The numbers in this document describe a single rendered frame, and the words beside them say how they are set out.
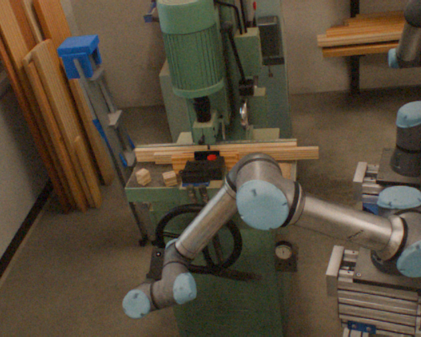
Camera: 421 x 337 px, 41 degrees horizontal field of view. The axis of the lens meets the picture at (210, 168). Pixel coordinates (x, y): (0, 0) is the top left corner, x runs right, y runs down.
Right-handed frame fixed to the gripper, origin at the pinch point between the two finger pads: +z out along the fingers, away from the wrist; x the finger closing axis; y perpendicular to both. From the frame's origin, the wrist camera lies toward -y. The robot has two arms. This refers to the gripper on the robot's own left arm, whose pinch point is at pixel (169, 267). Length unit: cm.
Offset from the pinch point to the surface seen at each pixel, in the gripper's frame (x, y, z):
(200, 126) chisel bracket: 8.6, -45.7, 14.8
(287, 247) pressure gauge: 37.4, -3.2, 17.9
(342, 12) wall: 65, -128, 248
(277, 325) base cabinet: 31, 34, 46
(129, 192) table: -17.5, -23.3, 13.8
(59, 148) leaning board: -99, -37, 126
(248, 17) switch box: 25, -85, 29
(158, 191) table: -7.1, -23.5, 13.7
